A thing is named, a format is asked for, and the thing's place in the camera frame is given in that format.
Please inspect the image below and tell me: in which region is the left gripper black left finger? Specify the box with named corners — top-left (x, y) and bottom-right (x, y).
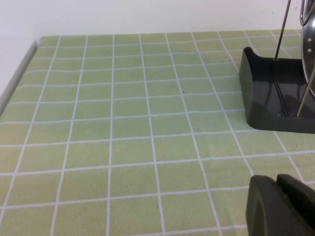
top-left (245, 175), bottom-right (314, 236)

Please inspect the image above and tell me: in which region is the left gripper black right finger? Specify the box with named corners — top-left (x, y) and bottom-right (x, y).
top-left (276, 173), bottom-right (315, 236)

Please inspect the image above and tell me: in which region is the stainless steel pot lid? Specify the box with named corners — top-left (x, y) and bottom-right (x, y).
top-left (298, 0), bottom-right (315, 99)

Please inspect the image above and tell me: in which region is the green checkered tablecloth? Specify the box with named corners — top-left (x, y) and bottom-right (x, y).
top-left (0, 29), bottom-right (315, 236)

